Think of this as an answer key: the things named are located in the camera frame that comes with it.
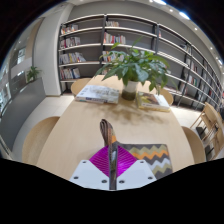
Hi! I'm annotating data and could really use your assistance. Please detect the small green potted plant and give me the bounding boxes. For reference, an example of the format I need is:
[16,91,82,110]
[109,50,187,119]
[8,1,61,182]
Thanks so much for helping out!
[25,65,43,83]

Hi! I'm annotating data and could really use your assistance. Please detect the yellow-edged flat book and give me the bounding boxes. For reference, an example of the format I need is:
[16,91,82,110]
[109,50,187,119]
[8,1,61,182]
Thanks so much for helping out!
[135,91,171,112]

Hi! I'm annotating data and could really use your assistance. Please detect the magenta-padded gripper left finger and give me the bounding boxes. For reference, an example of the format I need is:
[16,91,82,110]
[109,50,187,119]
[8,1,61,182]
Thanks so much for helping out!
[69,145,111,190]

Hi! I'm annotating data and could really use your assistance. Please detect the slatted wooden chair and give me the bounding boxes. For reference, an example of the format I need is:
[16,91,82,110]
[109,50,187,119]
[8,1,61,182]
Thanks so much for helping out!
[189,101,224,161]

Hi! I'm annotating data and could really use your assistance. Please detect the white flat book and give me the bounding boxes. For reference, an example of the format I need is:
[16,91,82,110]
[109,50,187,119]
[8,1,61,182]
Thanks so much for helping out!
[74,84,120,105]

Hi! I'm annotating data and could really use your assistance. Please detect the ceiling lights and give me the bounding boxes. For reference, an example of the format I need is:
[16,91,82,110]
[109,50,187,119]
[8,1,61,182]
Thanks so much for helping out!
[149,0,224,68]

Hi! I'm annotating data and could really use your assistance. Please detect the green potted plant white pot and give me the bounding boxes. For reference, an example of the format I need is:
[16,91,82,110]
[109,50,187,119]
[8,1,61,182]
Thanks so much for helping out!
[94,36,178,102]

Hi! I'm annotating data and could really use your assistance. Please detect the grey bookshelf unit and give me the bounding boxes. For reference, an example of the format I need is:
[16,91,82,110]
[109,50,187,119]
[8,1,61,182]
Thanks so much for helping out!
[57,13,224,111]

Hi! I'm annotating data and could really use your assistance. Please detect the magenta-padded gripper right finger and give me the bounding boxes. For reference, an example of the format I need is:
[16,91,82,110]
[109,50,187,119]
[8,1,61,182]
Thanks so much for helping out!
[116,145,158,191]

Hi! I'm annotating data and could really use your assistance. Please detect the grey zigzag striped towel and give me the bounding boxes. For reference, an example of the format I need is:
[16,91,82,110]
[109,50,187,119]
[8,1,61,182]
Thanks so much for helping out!
[99,118,174,191]

